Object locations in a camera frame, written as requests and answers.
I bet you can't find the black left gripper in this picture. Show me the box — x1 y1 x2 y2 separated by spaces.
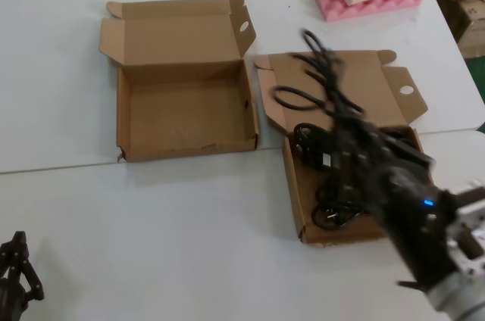
0 229 45 315

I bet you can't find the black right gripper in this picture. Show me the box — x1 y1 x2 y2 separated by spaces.
332 111 466 292

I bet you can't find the black power cord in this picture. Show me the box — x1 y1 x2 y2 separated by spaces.
271 28 367 120
293 121 420 232

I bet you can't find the empty open cardboard box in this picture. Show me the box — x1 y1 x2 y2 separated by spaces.
99 0 261 164

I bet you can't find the pink egg-crate foam pad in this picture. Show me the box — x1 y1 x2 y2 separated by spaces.
310 0 423 22

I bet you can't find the brown shipping carton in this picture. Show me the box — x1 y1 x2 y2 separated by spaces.
457 0 485 59

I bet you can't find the open cardboard box with cords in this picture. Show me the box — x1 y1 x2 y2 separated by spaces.
252 49 437 248

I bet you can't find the black gripper wrist cable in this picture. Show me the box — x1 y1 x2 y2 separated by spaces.
396 279 430 292

